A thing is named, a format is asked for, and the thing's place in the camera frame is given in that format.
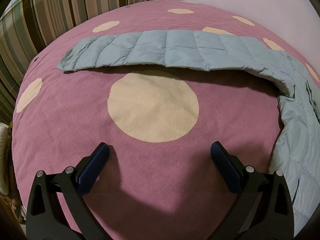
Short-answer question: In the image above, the pink polka dot bedspread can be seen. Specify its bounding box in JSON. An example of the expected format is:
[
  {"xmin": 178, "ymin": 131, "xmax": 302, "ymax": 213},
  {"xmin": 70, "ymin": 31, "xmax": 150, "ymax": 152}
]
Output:
[{"xmin": 12, "ymin": 0, "xmax": 319, "ymax": 239}]

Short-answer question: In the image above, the light teal quilted down jacket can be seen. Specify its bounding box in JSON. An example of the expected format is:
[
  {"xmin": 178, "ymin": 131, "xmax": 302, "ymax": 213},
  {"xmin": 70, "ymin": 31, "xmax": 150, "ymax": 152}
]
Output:
[{"xmin": 57, "ymin": 30, "xmax": 319, "ymax": 233}]

